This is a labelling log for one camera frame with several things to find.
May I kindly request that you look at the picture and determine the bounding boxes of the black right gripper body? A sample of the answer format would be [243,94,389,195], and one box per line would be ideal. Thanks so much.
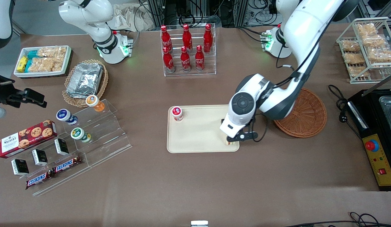
[0,73,17,105]

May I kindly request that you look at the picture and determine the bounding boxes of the beige plastic tray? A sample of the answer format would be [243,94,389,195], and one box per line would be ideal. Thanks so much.
[167,104,240,154]

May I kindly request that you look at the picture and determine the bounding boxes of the white rectangular snack tray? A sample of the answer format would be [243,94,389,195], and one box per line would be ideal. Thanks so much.
[14,45,72,78]

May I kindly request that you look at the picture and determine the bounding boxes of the light tan wicker basket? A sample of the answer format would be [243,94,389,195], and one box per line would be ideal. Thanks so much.
[62,59,109,108]

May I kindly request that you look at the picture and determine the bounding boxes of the brown round wicker basket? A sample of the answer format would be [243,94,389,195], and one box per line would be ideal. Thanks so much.
[274,88,327,138]

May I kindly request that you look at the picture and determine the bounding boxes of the rice cracker pack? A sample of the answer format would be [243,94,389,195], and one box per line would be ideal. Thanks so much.
[54,47,67,63]
[31,57,63,73]
[37,47,56,58]

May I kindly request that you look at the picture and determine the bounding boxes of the yellow snack box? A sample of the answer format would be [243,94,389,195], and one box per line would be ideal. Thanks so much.
[17,56,28,73]

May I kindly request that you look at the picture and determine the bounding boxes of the red Walkers cookie box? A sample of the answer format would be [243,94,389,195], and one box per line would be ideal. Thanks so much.
[0,120,58,159]

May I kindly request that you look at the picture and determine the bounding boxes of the blue lid yogurt cup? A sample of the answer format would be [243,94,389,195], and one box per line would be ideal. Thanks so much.
[56,109,79,126]

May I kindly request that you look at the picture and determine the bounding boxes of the stacked foil containers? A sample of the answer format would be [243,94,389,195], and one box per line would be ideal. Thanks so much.
[66,63,103,98]

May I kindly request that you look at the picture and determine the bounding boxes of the small black white box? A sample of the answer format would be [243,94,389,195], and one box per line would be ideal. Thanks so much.
[54,138,70,156]
[11,159,30,176]
[32,149,49,166]

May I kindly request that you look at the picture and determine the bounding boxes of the red lid yogurt cup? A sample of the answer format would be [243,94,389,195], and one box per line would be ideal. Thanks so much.
[171,106,184,122]

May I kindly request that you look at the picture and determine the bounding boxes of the green lid yogurt cup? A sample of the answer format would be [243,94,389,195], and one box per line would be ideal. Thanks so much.
[71,127,92,143]

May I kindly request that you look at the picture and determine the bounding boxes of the orange yogurt cup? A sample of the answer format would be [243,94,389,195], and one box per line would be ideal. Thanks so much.
[86,95,105,113]

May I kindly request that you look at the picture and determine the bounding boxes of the clear acrylic bottle rack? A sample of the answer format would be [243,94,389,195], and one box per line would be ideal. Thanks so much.
[160,23,217,77]

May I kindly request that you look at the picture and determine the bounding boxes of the Snickers chocolate bar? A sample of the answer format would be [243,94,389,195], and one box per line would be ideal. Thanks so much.
[53,156,83,174]
[25,170,55,190]

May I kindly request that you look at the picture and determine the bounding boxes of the red cola bottle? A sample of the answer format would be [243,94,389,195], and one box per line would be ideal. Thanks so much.
[160,25,172,52]
[203,24,213,53]
[182,24,193,52]
[195,45,206,72]
[163,47,176,73]
[180,46,192,73]

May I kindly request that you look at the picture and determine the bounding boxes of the clear acrylic stepped stand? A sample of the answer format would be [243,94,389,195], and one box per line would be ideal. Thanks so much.
[20,99,132,196]

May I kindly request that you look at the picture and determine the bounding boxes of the crumpled beige bag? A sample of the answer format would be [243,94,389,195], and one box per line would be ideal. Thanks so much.
[107,3,155,32]

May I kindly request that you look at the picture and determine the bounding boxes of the black machine base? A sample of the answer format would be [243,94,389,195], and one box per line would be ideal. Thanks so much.
[347,89,391,191]

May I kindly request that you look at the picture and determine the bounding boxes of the bagged rice snack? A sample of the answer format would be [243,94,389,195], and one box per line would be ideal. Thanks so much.
[367,48,391,64]
[361,34,386,48]
[356,24,378,36]
[347,65,371,78]
[341,40,362,53]
[344,52,366,65]

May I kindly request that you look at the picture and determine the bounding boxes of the yellow emergency stop box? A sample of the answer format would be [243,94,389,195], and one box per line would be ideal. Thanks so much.
[362,134,391,187]

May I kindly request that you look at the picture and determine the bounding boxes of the grey metal bar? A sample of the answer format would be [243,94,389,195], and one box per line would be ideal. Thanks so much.
[361,72,391,97]

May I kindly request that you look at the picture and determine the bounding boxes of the clear rectangular container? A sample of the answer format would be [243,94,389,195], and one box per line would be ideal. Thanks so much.
[379,96,391,133]

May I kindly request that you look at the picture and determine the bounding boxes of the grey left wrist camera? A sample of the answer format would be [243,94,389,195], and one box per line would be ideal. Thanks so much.
[243,130,259,142]

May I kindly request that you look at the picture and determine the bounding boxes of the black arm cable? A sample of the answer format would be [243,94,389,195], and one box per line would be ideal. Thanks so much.
[255,19,330,143]

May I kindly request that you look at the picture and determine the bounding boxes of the black power cable with plug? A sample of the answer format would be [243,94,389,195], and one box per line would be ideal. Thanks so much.
[328,84,362,140]

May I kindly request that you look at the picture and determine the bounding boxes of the background equipment frame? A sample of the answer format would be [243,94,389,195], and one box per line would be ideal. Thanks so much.
[145,0,278,28]

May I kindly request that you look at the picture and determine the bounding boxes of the black cable loops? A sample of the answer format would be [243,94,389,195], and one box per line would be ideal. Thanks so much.
[284,212,391,227]

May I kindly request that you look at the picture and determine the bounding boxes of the white wire rack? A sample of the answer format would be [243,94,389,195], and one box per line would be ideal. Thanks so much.
[336,17,391,84]

